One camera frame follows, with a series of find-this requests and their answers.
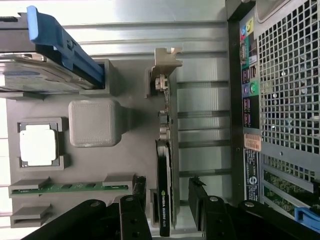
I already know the grey printed parts rack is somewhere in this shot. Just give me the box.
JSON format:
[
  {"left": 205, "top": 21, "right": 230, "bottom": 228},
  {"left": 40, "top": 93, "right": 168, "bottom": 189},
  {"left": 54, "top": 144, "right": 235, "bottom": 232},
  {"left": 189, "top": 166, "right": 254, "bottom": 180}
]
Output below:
[{"left": 4, "top": 58, "right": 184, "bottom": 240}]

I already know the green RAM stick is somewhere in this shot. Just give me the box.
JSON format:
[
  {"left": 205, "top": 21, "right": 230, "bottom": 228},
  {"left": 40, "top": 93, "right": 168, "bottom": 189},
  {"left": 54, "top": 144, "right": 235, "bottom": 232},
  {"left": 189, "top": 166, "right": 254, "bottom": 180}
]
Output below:
[{"left": 11, "top": 181, "right": 131, "bottom": 195}]

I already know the blue card retention clip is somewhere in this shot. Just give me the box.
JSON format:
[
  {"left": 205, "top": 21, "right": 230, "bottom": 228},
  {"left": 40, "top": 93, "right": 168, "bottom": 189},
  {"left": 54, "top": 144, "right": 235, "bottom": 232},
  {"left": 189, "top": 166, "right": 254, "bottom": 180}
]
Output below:
[{"left": 293, "top": 206, "right": 320, "bottom": 229}]

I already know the open dark PC case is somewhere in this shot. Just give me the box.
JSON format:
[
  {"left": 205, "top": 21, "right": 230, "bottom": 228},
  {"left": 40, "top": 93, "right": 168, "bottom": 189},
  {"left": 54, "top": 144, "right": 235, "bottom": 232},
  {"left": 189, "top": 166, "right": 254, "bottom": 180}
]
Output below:
[{"left": 224, "top": 0, "right": 320, "bottom": 240}]

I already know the silver CPU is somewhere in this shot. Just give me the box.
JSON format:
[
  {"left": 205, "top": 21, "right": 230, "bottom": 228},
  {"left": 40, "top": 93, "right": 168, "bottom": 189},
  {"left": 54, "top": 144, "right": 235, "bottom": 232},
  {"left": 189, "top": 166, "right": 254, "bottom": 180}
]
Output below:
[{"left": 19, "top": 123, "right": 60, "bottom": 167}]

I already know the green motherboard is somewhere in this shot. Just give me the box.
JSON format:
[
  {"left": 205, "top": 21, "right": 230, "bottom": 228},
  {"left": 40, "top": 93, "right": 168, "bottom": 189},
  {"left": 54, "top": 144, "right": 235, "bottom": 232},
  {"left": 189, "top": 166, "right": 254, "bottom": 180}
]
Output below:
[{"left": 262, "top": 169, "right": 315, "bottom": 221}]

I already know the hard disk with blue caddy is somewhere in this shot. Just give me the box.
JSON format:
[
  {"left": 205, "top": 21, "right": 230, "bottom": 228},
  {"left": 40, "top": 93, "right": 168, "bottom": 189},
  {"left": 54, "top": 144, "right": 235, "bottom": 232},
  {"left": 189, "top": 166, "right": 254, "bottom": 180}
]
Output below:
[{"left": 0, "top": 5, "right": 106, "bottom": 94}]

